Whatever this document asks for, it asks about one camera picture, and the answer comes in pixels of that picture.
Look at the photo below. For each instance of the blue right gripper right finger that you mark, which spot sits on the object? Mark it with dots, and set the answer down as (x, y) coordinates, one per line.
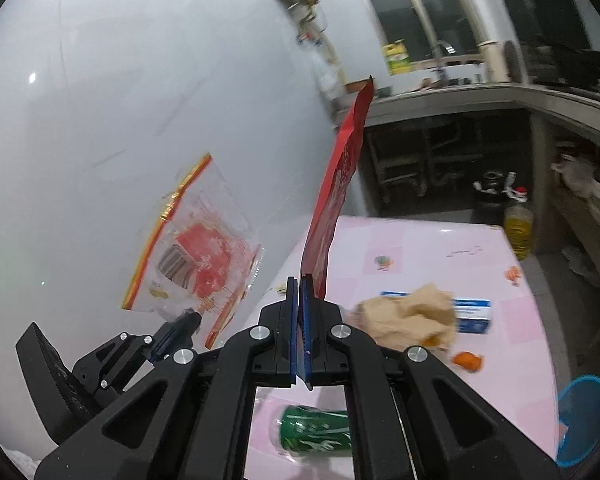
(306, 299)

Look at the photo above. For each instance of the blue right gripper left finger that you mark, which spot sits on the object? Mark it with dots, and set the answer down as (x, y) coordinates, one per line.
(292, 301)

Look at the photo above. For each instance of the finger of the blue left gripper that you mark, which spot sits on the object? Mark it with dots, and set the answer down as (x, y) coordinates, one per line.
(174, 336)

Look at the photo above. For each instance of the red snack bag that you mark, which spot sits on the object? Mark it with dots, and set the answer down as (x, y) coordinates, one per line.
(339, 172)

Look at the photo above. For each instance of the clear red printed bag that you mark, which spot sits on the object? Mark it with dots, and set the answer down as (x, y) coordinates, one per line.
(201, 256)

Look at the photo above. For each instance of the brown paper bag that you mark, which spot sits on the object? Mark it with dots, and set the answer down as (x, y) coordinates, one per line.
(379, 318)

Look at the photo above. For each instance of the green label plastic bottle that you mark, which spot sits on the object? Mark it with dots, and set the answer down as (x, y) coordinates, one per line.
(300, 431)

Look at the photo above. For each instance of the blue toothpaste box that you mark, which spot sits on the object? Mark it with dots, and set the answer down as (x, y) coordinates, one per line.
(471, 316)

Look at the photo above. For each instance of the orange peel piece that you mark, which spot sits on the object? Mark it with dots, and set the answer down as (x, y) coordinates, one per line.
(468, 361)

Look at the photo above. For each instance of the cooking oil bottle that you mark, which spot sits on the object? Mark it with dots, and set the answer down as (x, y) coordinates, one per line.
(518, 222)

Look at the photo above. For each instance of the yellow detergent jug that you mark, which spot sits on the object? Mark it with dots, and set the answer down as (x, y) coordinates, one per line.
(397, 58)

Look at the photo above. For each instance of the sink faucet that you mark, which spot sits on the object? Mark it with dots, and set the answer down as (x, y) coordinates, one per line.
(440, 49)

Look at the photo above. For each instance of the blue plastic mesh basket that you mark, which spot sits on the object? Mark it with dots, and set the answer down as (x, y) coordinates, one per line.
(579, 420)

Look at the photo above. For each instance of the white plastic bag shelf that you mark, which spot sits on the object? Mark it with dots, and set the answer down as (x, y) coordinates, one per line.
(577, 174)

